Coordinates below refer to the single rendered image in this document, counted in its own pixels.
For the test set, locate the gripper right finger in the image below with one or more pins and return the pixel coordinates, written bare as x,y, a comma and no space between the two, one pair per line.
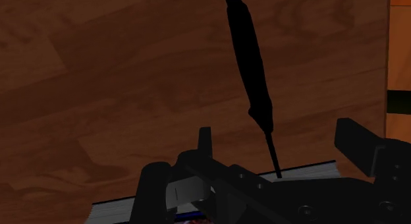
359,143

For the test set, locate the brown wooden table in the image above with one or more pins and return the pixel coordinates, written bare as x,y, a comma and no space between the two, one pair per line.
128,72

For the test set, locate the black screwdriver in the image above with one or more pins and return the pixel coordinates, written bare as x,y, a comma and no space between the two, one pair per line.
251,66

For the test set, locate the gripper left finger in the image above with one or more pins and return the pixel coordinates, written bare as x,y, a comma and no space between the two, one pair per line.
205,172

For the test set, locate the book with blue cover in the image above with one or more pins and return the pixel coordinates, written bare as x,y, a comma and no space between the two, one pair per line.
110,211

